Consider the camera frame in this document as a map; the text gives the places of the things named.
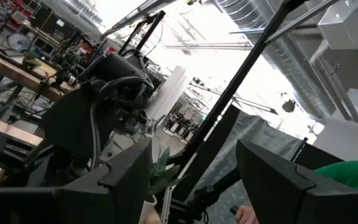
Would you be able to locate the small background plant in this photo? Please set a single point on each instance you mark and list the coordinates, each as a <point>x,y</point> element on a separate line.
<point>31,62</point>

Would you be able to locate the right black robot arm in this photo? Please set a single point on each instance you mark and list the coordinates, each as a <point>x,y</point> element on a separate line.
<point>73,124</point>

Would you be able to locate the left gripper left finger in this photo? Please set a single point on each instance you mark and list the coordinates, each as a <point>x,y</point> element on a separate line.
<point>126,193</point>

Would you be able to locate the white ceiling box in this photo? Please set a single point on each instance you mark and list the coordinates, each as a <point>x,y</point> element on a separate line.
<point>350,25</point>

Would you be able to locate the person's hand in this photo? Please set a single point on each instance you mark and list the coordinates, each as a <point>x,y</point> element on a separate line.
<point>247,216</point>

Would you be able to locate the green plant in white pot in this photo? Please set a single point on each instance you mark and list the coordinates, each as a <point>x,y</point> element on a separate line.
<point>163,174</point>

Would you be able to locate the wooden background table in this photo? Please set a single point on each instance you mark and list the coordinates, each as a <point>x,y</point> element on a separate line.
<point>8,70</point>

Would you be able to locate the black tripod stand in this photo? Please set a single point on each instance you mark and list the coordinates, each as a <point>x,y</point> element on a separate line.
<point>154,23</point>

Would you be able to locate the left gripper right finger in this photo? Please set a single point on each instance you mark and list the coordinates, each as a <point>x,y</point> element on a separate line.
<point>275,193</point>

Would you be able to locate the white floor fan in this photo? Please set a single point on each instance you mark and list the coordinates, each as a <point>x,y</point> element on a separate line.
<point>19,42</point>

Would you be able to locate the black ceiling camera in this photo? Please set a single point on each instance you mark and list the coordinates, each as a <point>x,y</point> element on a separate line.
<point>288,106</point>

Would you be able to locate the silver ventilation duct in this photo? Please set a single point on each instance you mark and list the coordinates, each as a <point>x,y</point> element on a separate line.
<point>291,62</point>

